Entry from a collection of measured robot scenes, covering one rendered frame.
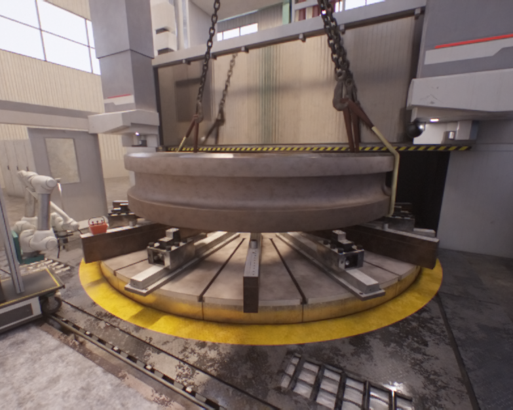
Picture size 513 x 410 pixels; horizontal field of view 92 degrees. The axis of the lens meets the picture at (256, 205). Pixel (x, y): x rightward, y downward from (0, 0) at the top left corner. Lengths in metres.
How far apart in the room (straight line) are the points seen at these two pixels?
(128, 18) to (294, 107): 3.93
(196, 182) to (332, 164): 1.67
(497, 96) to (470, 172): 2.18
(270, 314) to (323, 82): 4.54
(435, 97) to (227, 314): 3.30
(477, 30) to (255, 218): 3.31
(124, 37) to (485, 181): 7.46
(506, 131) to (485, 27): 1.36
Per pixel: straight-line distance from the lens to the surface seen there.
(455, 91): 3.66
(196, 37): 9.81
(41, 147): 6.87
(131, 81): 6.66
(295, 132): 5.76
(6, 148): 13.77
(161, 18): 8.45
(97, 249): 4.08
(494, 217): 5.88
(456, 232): 5.83
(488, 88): 3.71
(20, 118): 6.65
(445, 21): 4.27
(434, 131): 4.58
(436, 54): 4.15
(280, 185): 2.99
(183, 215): 3.21
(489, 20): 4.31
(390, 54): 5.70
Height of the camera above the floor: 1.80
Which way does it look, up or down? 12 degrees down
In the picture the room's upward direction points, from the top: straight up
